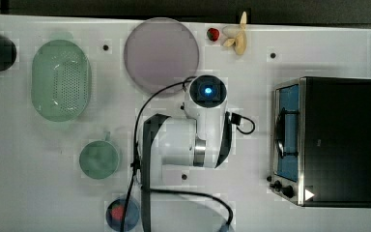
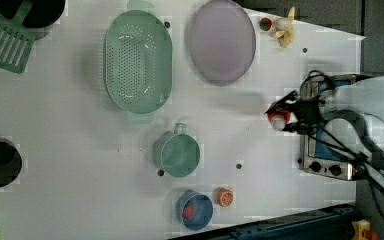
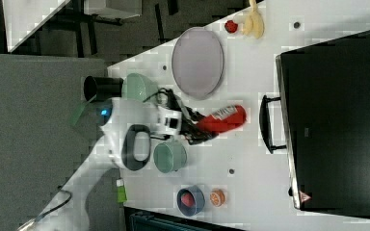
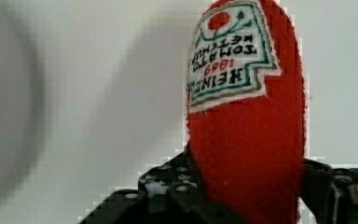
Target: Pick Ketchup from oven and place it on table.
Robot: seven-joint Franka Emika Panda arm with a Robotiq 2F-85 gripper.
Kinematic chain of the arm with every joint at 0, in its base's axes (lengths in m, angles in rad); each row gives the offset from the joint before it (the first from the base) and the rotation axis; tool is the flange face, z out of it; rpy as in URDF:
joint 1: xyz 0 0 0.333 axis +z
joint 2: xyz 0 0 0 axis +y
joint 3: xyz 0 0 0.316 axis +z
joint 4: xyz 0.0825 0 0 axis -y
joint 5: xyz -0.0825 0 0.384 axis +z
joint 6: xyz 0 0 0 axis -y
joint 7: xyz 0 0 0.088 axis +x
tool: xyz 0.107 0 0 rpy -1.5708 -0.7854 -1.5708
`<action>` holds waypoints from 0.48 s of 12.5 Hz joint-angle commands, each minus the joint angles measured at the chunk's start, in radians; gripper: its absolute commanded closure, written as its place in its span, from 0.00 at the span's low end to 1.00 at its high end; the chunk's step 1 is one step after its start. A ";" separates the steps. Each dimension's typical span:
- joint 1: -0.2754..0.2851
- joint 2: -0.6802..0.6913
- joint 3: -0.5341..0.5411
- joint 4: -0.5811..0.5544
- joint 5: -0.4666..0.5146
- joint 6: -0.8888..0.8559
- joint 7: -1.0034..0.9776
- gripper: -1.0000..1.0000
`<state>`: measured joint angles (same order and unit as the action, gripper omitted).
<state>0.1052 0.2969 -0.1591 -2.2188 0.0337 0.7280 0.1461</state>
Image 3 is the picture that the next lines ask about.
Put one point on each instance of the black cylinder cup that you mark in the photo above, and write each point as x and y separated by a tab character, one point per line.
102	88

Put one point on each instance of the blue bowl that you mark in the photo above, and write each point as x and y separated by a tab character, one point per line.
198	196

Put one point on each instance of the red plush ketchup bottle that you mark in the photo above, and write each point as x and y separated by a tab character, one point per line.
223	120

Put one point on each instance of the green bowl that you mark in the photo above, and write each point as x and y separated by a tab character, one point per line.
137	86

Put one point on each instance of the red fruit in bowl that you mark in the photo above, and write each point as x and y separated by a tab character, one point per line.
187	199

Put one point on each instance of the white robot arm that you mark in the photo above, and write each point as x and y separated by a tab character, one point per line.
128	125

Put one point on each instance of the grey round plate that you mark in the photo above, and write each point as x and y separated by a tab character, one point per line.
197	62

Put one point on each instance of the black oven door handle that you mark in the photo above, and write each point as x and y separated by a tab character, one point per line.
265	124

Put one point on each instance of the orange slice toy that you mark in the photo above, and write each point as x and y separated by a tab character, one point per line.
217	197

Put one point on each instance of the green mug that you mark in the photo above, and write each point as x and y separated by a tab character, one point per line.
169	156

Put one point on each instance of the red strawberry toy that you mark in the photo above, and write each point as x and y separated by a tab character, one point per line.
231	27

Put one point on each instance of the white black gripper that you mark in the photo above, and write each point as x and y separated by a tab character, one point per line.
174	119

